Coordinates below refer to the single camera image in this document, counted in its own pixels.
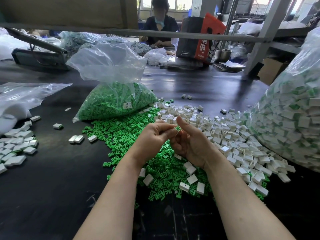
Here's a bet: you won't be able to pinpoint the person's right hand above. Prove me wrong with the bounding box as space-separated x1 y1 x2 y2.
170 116 223 170

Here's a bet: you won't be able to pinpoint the person's left hand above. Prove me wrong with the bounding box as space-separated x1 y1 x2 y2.
127 121 179 168

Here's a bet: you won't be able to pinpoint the pile of green parts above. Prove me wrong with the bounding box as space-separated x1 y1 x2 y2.
81 106 268 202

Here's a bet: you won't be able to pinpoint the pile of white plastic caps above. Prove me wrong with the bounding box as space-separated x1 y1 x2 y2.
139 100 297 197

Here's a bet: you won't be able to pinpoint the pile of assembled white pieces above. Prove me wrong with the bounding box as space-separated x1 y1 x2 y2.
0 115 42 174

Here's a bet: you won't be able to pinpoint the person's left forearm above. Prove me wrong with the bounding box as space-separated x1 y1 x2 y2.
73 158 148 240

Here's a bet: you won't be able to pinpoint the person's right forearm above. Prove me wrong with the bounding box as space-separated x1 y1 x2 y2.
205 157 296 240

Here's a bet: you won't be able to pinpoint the bag of green clips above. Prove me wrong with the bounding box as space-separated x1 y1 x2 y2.
66 43 158 123

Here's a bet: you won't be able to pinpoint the large bag of white caps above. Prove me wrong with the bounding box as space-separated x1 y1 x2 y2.
246 27 320 173

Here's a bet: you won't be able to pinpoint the clear bag of pale parts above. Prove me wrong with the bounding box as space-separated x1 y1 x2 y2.
60 31 151 55

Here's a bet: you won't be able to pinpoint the white paper sheets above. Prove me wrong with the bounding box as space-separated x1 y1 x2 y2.
214 60 247 73

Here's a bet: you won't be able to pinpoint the crumpled white plastic bag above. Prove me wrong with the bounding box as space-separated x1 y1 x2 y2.
144 47 173 67

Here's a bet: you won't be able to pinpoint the metal bowl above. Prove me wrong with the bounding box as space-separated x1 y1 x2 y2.
214 48 232 63

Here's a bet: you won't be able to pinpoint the black and red box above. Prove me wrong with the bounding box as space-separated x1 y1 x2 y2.
176 13 227 64

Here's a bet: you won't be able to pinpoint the cardboard box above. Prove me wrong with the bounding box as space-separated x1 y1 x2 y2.
257 57 291 86

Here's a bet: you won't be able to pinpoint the black table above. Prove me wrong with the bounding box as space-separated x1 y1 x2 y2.
0 41 320 240

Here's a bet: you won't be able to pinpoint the empty clear plastic bag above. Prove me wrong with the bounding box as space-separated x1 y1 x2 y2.
0 82 73 135

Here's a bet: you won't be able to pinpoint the white bags on shelf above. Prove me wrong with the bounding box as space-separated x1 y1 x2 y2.
237 20 307 36

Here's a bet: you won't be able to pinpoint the brown board panel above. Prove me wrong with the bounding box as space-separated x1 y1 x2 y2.
0 0 139 28

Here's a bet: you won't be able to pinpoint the white plastic sheet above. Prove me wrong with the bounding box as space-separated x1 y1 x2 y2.
0 28 28 60

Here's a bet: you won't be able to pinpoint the grey metal shelf frame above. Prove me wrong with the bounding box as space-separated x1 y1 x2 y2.
0 0 320 78

